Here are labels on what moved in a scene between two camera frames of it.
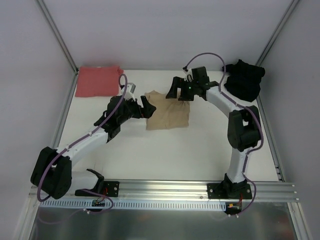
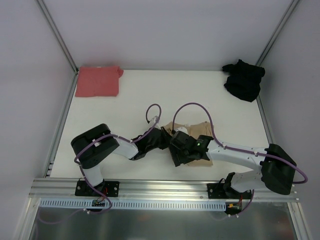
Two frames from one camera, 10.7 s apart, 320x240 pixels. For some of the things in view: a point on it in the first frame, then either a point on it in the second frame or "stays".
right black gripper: [182, 87] → [175, 149]
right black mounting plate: [234, 191] stays
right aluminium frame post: [276, 33] stays
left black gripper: [139, 109] → [162, 137]
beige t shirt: [169, 113] → [195, 130]
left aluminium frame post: [58, 35] stays
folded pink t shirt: [98, 81] stays
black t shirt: [244, 79] stays
